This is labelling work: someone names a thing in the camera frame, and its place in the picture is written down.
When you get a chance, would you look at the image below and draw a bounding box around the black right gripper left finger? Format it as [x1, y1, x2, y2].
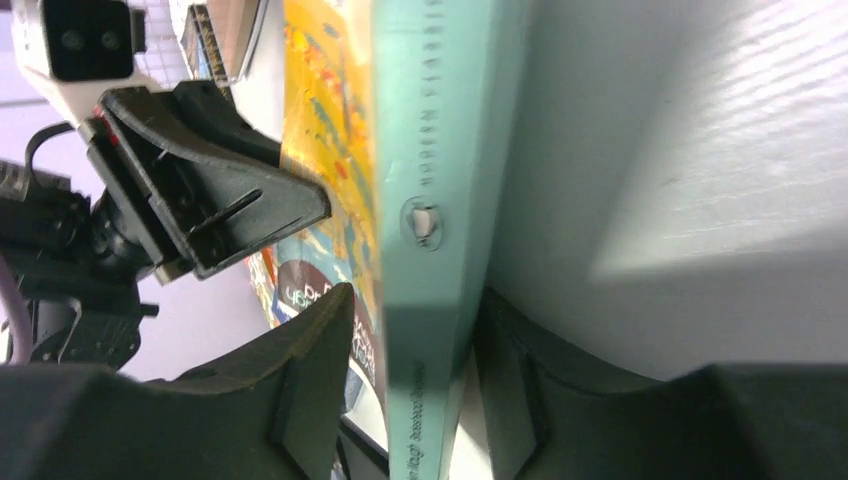
[1, 283, 354, 479]

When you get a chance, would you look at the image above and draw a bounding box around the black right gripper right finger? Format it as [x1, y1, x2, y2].
[474, 290, 847, 479]

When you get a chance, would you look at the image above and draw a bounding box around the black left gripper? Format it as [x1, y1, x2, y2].
[1, 81, 331, 369]

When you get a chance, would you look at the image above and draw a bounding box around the white wire wooden shelf rack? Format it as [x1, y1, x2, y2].
[125, 0, 270, 87]

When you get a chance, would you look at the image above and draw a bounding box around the yellow Brideshead Revisited book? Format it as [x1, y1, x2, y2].
[250, 1, 532, 479]

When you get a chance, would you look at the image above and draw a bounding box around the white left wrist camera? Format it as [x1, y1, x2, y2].
[9, 0, 164, 128]

